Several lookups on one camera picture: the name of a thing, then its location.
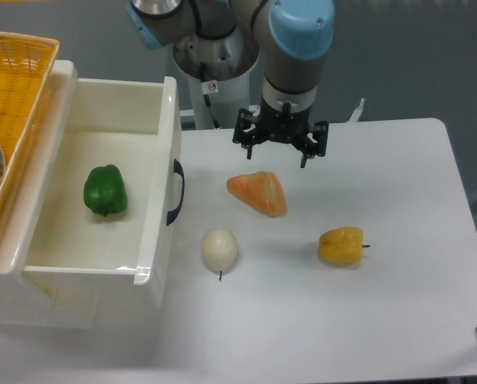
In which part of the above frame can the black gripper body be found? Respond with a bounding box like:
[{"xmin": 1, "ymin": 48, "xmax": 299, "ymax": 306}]
[{"xmin": 253, "ymin": 88, "xmax": 316, "ymax": 145}]

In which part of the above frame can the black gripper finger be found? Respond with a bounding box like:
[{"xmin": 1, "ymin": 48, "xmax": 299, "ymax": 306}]
[
  {"xmin": 232, "ymin": 108, "xmax": 267, "ymax": 160},
  {"xmin": 295, "ymin": 121, "xmax": 329, "ymax": 168}
]

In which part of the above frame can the white drawer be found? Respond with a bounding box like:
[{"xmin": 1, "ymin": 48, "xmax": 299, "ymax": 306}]
[{"xmin": 25, "ymin": 77, "xmax": 184, "ymax": 308}]

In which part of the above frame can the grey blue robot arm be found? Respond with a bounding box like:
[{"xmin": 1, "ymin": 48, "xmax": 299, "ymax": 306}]
[{"xmin": 126, "ymin": 1, "xmax": 335, "ymax": 163}]

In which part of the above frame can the white drawer cabinet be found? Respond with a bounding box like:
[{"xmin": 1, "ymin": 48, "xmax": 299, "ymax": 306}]
[{"xmin": 0, "ymin": 60, "xmax": 99, "ymax": 328}]

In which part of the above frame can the orange slice toy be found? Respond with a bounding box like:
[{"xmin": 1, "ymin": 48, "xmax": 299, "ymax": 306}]
[{"xmin": 226, "ymin": 171, "xmax": 287, "ymax": 218}]

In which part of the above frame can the yellow bell pepper toy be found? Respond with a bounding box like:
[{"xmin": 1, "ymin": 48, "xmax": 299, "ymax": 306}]
[{"xmin": 319, "ymin": 226, "xmax": 371, "ymax": 264}]

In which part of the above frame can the white pear toy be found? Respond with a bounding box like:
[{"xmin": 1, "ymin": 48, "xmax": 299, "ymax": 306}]
[{"xmin": 200, "ymin": 229, "xmax": 239, "ymax": 281}]

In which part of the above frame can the green bell pepper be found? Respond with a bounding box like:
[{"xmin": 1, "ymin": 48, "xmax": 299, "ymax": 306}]
[{"xmin": 83, "ymin": 164, "xmax": 128, "ymax": 217}]

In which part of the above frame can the yellow woven basket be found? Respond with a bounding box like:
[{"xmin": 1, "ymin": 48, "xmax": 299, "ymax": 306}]
[{"xmin": 0, "ymin": 31, "xmax": 59, "ymax": 223}]

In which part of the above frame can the white table clamp bracket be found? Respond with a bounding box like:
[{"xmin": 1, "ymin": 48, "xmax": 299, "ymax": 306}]
[{"xmin": 347, "ymin": 98, "xmax": 365, "ymax": 123}]

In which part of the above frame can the black top drawer handle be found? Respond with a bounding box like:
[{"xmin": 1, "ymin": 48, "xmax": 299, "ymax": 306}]
[{"xmin": 166, "ymin": 158, "xmax": 186, "ymax": 226}]

